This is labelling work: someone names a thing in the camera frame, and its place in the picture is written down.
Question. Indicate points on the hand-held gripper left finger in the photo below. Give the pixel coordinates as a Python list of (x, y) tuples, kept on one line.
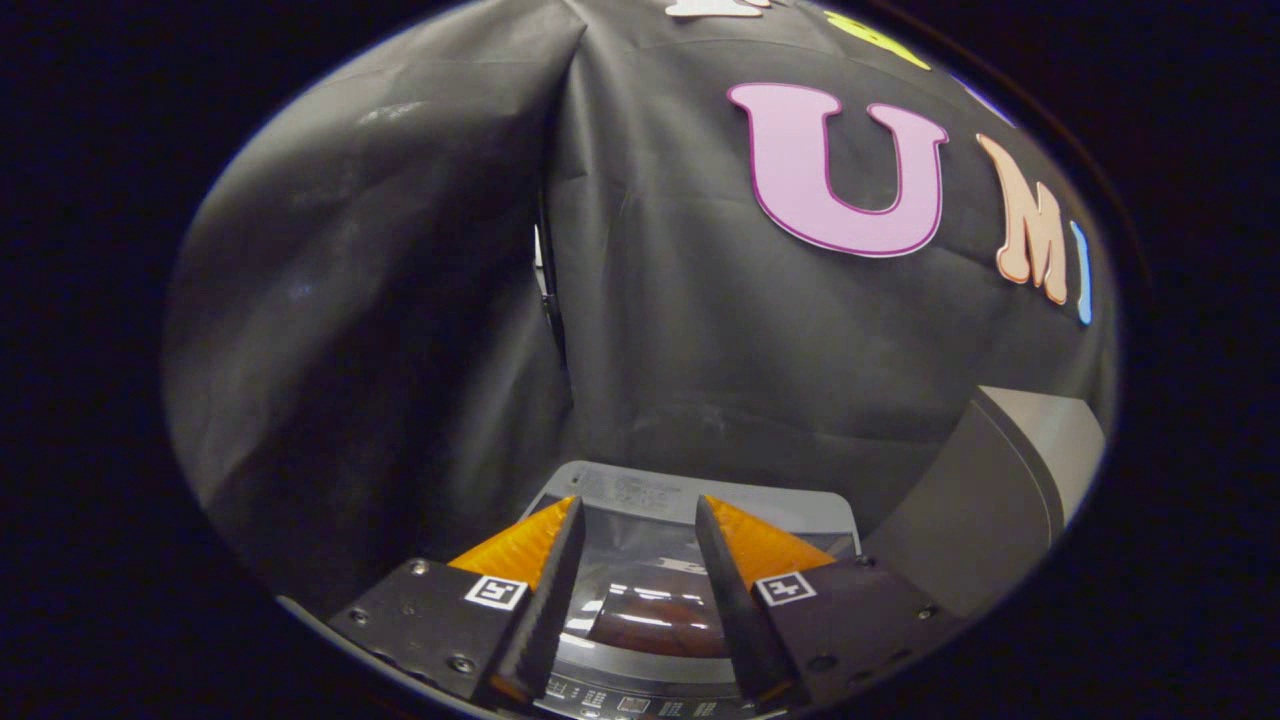
[(545, 610)]

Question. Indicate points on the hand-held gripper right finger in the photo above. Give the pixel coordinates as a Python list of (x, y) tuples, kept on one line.
[(735, 610)]

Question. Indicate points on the dark washing machine lid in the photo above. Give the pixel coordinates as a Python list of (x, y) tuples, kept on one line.
[(640, 540)]

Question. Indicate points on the grey washing machine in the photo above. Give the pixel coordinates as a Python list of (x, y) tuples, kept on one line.
[(640, 700)]

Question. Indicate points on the white cabinet with grey top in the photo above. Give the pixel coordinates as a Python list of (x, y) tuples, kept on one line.
[(980, 500)]

